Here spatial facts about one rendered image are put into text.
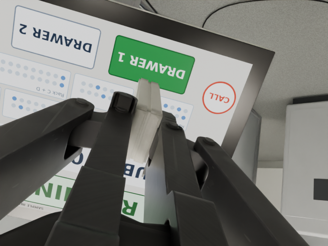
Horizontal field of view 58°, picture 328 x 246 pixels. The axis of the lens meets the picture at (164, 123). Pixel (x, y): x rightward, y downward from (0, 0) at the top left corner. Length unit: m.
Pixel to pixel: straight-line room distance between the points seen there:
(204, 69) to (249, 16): 1.43
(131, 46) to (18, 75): 0.14
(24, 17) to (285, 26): 1.59
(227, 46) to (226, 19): 1.44
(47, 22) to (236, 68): 0.22
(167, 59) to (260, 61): 0.11
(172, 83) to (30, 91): 0.17
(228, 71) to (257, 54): 0.04
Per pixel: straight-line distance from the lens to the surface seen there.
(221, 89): 0.36
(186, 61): 0.35
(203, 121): 0.37
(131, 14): 0.35
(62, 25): 0.36
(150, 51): 0.35
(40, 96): 0.38
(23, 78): 0.38
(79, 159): 0.40
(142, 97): 0.16
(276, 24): 1.82
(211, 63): 0.35
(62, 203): 0.44
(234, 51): 0.36
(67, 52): 0.36
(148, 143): 0.15
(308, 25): 1.84
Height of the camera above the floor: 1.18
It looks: 20 degrees down
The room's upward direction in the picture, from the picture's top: 168 degrees counter-clockwise
